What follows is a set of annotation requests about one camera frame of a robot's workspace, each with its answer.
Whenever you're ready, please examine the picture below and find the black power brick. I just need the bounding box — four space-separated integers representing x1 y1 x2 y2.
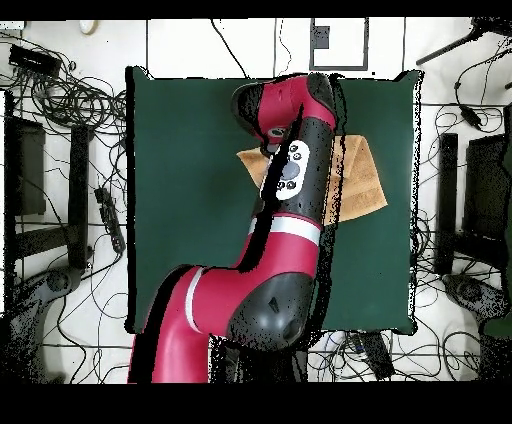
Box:
356 331 396 381

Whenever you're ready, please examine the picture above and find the black power strip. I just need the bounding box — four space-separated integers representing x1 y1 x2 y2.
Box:
94 186 127 254

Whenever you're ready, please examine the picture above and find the grey chair base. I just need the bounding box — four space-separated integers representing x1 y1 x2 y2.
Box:
441 272 511 333
7 265 85 384

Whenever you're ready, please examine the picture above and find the black tripod leg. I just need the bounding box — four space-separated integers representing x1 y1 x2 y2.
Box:
414 16 512 67

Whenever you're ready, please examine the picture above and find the orange terry towel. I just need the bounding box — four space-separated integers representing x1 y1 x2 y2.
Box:
235 134 389 227

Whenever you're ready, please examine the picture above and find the black power adapter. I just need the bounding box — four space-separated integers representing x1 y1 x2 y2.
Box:
458 104 484 132

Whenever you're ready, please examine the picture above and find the black floor cable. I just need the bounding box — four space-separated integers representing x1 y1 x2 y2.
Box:
210 18 251 80

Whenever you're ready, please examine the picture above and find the dark green table cloth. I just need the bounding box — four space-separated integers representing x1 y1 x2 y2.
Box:
125 65 425 335

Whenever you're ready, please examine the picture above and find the blue and black cable tangle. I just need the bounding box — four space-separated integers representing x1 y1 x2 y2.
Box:
307 330 401 381

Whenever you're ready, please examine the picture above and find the green object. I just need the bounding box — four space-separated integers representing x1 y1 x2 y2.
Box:
480 315 512 342

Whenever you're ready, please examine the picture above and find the black electronics box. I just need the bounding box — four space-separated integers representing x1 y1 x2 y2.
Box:
8 43 62 77

